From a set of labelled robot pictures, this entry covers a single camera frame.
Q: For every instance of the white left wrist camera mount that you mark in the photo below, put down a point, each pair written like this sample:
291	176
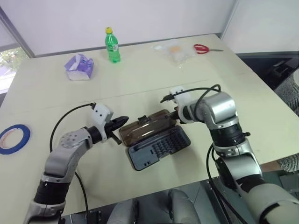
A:
100	114

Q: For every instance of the purple tissue pack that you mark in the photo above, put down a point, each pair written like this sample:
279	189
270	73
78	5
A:
79	67

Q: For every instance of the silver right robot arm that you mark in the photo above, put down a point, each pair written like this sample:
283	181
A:
222	112

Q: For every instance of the dark grey furniture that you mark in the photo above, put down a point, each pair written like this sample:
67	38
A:
268	67

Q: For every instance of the grey window frame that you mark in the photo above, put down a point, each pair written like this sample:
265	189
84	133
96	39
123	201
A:
18	32

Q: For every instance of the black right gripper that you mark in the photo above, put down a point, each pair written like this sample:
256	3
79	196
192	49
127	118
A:
176	112

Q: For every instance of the green plastic bottle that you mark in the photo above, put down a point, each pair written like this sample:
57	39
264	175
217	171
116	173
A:
113	46

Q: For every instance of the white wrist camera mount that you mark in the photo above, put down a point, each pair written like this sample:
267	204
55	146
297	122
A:
180	92
100	114

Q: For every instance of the clear plastic bag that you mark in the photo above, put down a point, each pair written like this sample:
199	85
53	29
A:
177	52

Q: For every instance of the black screwdriver bit case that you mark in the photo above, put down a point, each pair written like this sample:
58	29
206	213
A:
158	144

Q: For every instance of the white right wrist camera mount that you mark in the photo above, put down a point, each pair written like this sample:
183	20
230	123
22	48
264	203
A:
180	92

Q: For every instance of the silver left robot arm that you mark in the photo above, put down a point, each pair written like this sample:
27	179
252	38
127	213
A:
67	142

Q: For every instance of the grey rounded robot leg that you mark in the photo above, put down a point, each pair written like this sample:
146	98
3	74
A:
123	212
181	205

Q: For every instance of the blue tape roll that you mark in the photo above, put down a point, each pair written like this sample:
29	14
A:
23	128

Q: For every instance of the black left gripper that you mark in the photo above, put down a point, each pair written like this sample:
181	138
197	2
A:
112	127

